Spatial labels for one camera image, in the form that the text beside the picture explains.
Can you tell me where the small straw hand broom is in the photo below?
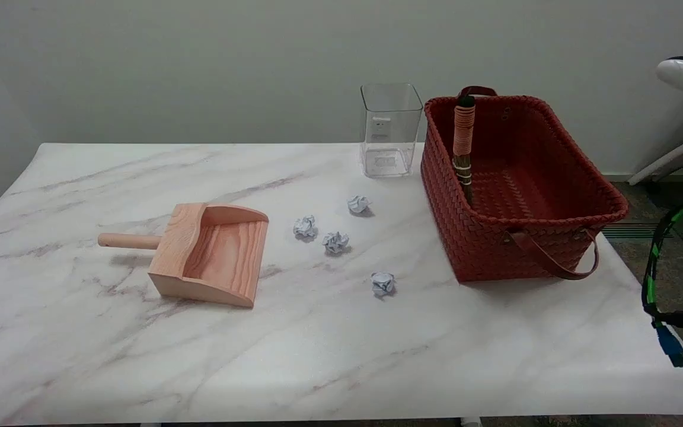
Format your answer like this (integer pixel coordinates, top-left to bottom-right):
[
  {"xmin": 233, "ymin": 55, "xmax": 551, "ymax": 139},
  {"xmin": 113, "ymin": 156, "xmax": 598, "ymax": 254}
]
[{"xmin": 452, "ymin": 95, "xmax": 477, "ymax": 206}]

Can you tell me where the clear square plastic container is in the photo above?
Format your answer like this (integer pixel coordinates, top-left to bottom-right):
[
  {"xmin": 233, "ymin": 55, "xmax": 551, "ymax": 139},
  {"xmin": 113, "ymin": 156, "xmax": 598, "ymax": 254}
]
[{"xmin": 360, "ymin": 83, "xmax": 424, "ymax": 179}]

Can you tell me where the wooden dustpan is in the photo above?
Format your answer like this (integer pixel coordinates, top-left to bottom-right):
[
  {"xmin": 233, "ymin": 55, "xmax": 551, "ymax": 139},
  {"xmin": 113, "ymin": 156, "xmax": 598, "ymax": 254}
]
[{"xmin": 97, "ymin": 203, "xmax": 270, "ymax": 308}]

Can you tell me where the red woven basket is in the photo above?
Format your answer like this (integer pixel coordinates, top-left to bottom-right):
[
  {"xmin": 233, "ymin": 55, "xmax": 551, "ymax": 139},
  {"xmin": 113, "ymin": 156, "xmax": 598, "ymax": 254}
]
[{"xmin": 420, "ymin": 86, "xmax": 630, "ymax": 283}]

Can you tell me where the floor vent grille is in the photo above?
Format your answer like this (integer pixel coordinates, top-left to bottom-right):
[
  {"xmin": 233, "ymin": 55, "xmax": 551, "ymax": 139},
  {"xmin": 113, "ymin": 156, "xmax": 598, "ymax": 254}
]
[{"xmin": 602, "ymin": 222, "xmax": 674, "ymax": 240}]

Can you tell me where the white curved tube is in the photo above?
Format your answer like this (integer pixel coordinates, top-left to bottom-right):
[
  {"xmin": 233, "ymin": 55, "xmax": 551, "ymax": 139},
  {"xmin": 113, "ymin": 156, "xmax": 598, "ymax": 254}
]
[{"xmin": 627, "ymin": 124, "xmax": 683, "ymax": 186}]

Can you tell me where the black green robot cable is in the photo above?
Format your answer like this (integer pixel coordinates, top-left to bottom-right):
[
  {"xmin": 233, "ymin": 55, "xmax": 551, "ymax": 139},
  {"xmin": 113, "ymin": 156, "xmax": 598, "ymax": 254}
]
[{"xmin": 641, "ymin": 189, "xmax": 683, "ymax": 369}]

